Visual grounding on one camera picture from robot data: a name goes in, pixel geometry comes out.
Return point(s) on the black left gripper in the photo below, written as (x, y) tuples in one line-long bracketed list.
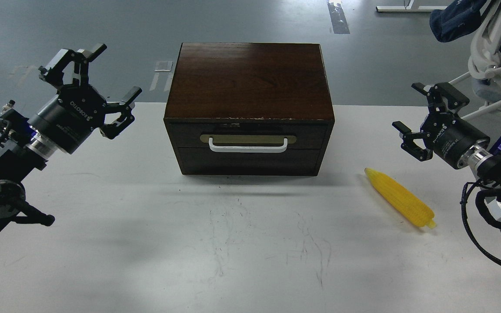
[(65, 119)]

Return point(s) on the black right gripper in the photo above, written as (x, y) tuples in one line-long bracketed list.
[(442, 132)]

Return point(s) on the yellow plastic corn cob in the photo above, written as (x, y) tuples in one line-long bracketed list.
[(401, 199)]

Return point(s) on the wooden drawer with white handle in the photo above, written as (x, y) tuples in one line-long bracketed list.
[(307, 136)]

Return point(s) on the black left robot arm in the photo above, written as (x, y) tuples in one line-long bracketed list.
[(23, 149)]

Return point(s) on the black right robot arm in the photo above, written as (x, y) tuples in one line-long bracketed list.
[(487, 166)]

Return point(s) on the dark wooden drawer cabinet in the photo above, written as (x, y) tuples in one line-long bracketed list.
[(250, 83)]

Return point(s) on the dark blue cloth on chair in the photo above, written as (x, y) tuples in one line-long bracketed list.
[(460, 18)]

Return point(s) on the white office chair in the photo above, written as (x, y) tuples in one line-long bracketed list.
[(484, 63)]

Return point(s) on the white desk leg base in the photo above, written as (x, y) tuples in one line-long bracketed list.
[(409, 6)]

